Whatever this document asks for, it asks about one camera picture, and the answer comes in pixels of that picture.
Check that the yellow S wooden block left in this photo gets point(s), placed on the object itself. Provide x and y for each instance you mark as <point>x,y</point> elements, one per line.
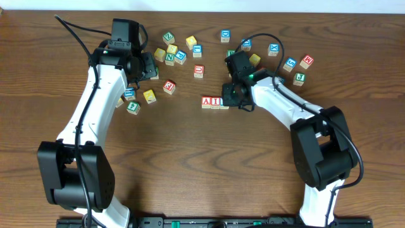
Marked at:
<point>172,49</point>

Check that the blue S wooden block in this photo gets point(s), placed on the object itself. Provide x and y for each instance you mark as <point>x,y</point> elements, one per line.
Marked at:
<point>290,63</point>

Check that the blue D wooden block right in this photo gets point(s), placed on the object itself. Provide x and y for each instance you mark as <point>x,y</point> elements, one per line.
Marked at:
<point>246,45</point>

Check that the red U wooden block left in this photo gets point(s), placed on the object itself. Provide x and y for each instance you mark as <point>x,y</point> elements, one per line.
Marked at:
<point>198,71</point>

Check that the red E wooden block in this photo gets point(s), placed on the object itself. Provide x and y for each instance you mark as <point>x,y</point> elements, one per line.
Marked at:
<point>169,87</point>

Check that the green B wooden block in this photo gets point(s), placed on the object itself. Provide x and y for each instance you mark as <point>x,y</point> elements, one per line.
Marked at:
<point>230,52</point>

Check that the blue d wooden block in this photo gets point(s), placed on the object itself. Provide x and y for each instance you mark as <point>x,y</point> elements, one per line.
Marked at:
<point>225,36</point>
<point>246,45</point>

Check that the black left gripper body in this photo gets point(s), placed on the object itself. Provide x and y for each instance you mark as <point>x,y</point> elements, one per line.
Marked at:
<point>139,67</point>

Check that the green R wooden block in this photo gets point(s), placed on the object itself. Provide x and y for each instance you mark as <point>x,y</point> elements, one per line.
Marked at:
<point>156,77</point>

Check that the blue P wooden block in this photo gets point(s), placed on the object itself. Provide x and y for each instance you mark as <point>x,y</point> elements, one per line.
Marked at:
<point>180,57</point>

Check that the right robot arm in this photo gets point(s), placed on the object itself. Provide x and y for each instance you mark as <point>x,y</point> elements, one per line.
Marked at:
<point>324,153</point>

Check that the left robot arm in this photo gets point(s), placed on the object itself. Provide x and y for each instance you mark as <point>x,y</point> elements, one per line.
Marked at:
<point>75,172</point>

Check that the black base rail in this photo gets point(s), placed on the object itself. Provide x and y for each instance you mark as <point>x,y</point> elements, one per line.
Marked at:
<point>158,222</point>

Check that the green J wooden block right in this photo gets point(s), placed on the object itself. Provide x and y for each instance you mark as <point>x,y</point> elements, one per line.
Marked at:
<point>299,79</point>

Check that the yellow K wooden block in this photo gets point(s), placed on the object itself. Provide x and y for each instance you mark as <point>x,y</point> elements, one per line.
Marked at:
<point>150,96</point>

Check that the yellow C wooden block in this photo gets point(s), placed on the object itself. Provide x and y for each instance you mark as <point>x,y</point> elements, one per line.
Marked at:
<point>254,60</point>

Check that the blue 2 wooden block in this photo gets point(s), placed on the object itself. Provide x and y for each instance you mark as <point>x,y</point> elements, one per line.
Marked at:
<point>222,106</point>

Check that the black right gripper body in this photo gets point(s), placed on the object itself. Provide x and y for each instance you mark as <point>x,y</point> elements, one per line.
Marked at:
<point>231,97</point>

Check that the green N wooden block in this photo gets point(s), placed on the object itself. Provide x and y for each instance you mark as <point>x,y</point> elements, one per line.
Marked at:
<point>170,59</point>

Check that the blue D wooden block far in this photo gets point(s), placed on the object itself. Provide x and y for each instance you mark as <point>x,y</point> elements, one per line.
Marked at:
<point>225,36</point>

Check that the red A wooden block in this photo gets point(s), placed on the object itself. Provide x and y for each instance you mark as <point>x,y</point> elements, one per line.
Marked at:
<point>206,102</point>

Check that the blue T wooden block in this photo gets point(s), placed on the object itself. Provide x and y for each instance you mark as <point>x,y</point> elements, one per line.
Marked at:
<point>130,94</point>

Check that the red I wooden block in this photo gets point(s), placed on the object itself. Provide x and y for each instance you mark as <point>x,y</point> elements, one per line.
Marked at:
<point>215,102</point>

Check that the red M wooden block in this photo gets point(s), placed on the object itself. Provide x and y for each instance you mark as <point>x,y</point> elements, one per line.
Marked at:
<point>307,61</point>

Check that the green Z wooden block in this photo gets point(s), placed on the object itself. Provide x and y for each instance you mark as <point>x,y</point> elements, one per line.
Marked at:
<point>168,38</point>

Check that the yellow G wooden block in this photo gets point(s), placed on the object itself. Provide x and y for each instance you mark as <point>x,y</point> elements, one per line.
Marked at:
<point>119,102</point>

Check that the blue X wooden block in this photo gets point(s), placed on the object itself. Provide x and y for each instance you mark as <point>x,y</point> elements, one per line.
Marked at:
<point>273,49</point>

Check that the green 4 wooden block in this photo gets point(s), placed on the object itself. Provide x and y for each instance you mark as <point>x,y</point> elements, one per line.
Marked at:
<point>133,108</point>

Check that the yellow O wooden block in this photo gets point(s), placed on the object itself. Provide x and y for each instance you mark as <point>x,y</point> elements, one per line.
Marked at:
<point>190,42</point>

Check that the yellow picture wooden block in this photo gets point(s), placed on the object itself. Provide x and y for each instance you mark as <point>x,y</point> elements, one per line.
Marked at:
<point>160,54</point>

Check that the blue L wooden block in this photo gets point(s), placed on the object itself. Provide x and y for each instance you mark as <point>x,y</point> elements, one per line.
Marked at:
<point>197,51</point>

